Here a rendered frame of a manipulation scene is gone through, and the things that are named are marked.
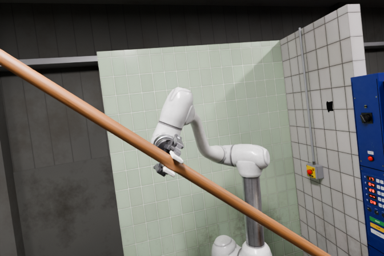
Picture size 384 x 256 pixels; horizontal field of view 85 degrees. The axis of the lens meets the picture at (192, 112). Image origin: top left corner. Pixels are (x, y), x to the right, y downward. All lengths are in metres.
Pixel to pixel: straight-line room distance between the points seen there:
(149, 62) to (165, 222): 1.32
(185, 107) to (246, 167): 0.56
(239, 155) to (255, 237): 0.45
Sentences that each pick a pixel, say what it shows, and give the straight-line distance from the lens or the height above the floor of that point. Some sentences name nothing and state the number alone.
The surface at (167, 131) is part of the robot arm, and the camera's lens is 0.82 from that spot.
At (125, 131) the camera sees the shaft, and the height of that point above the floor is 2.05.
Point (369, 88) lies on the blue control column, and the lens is 1.58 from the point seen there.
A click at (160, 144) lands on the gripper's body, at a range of 0.72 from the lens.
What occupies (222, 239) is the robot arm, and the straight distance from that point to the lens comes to 1.50.
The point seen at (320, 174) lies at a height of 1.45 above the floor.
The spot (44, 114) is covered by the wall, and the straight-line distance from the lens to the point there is 2.99.
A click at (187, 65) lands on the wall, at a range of 1.82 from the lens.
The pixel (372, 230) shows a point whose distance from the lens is 1.84.
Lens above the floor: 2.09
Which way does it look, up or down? 2 degrees down
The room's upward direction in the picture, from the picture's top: 7 degrees counter-clockwise
